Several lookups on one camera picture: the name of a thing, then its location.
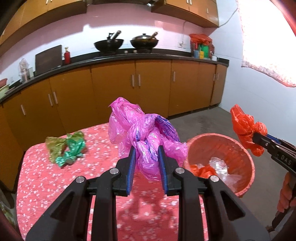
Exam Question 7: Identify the small red plastic bag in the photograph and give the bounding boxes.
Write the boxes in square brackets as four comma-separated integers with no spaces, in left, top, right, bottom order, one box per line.
[230,104,267,157]

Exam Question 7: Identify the right black wok with lid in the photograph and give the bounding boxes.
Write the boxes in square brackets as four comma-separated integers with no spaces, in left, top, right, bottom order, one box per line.
[130,32,159,50]

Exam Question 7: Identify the black countertop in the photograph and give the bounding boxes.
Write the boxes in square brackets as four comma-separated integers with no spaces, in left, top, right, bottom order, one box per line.
[1,48,230,103]

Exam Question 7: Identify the red bag covered items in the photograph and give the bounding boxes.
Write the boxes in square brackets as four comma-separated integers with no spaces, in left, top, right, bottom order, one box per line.
[189,34,215,59]

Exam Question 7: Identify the large red plastic bag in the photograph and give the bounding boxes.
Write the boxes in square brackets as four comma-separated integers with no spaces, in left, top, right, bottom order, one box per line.
[190,164,217,179]

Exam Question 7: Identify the red floral table cloth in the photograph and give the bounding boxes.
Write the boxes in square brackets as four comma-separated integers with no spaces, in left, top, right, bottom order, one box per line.
[16,124,179,240]

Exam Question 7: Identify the wrapped jar on counter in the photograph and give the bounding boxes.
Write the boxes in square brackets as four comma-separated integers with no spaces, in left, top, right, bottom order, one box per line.
[18,58,30,83]

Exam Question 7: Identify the clear plastic bag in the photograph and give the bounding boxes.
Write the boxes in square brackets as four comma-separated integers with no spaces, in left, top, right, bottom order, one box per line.
[209,157,242,192]

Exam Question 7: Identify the right hand orange glove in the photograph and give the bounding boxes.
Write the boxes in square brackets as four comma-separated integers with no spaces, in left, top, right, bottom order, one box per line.
[277,172,296,212]

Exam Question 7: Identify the wooden cabinets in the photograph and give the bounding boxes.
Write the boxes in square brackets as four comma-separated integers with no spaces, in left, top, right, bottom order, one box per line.
[1,59,228,191]
[1,1,219,55]

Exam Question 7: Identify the stacked basins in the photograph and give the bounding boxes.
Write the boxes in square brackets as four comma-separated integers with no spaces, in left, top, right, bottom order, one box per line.
[0,78,9,98]

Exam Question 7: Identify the bright green plastic bag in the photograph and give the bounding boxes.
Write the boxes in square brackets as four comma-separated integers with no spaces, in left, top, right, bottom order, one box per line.
[55,136,86,168]

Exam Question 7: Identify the left black wok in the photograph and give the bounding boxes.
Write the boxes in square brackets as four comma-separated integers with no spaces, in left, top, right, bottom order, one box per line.
[94,30,124,53]

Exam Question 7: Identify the pink window curtain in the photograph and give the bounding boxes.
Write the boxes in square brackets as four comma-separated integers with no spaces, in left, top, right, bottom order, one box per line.
[236,1,295,87]

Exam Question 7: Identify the red bottle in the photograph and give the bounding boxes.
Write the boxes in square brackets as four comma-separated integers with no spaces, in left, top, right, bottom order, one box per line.
[64,47,71,65]

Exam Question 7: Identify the red lined trash basket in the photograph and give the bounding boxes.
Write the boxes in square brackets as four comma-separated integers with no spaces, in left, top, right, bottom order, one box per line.
[183,133,255,198]

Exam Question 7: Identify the purple plastic bag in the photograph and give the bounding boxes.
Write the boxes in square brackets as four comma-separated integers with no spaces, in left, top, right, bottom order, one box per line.
[108,97,188,180]

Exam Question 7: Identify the olive green plastic bag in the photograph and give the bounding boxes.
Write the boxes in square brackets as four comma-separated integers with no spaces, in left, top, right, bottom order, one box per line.
[45,131,85,164]

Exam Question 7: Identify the upper wooden cabinets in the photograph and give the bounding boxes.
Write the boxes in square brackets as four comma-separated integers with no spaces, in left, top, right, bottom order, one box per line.
[1,1,219,55]

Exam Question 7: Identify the dark cutting board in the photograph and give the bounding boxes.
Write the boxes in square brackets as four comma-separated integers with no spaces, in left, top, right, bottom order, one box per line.
[35,45,62,76]

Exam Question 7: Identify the lower wooden cabinets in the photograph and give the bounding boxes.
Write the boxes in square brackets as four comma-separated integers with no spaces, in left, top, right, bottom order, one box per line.
[1,59,228,191]

